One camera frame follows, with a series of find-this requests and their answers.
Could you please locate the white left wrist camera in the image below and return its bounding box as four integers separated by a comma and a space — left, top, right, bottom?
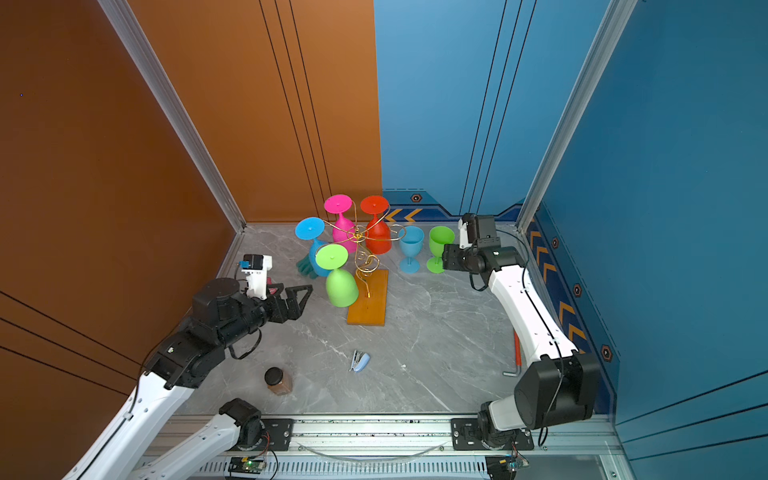
240, 254, 272, 300

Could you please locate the orange wooden rack base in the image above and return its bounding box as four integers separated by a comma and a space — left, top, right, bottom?
347, 269, 389, 327

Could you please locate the aluminium corner post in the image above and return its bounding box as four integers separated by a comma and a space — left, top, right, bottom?
515, 0, 638, 234
98, 0, 247, 233

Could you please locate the teal rubber glove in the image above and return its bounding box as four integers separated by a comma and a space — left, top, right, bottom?
296, 255, 318, 279

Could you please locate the brown jar black lid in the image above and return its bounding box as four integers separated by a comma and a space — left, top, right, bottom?
264, 367, 293, 396

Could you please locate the red handled hex key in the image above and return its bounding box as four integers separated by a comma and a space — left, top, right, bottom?
502, 332, 522, 378

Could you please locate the green circuit board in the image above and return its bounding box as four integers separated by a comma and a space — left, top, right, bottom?
228, 456, 266, 476
485, 456, 530, 480

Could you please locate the aluminium corner post right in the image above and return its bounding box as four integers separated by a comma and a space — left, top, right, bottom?
515, 0, 638, 234

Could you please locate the light blue wine glass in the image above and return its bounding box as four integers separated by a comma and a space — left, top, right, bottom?
398, 226, 424, 274

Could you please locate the magenta wine glass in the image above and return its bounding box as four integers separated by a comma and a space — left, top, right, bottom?
324, 194, 357, 254

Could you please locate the gold wire glass rack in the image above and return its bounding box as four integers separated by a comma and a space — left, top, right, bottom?
345, 196, 405, 276

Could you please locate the light blue stapler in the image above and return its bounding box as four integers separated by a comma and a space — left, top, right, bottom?
349, 350, 371, 373

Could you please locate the blue wine glass left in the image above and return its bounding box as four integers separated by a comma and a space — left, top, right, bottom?
294, 217, 330, 277

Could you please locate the red wine glass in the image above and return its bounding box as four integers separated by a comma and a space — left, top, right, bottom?
361, 195, 392, 255

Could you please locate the green circuit board right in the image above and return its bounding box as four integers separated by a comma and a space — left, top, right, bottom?
485, 456, 530, 480

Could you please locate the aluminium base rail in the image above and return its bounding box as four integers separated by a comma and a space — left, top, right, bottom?
188, 414, 634, 479

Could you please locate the aluminium corner post left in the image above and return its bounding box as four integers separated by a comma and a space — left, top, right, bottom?
98, 0, 247, 233

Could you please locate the green circuit board left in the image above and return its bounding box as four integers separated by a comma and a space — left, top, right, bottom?
228, 456, 266, 476

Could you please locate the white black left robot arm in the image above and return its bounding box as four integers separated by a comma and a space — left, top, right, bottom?
66, 278, 313, 479

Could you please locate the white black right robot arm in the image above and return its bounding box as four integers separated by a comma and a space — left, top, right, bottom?
442, 213, 601, 449

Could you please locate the green wine glass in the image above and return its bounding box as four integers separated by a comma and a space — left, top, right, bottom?
427, 226, 455, 274
315, 243, 359, 308

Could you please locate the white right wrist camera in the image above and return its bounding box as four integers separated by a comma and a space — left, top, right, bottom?
458, 213, 479, 250

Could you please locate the green wine glass front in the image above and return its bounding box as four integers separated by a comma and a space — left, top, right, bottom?
315, 243, 359, 308

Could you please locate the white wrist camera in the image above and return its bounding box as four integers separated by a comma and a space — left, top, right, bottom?
458, 213, 479, 250
240, 254, 272, 300

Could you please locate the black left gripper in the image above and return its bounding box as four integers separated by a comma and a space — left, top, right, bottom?
218, 281, 312, 354

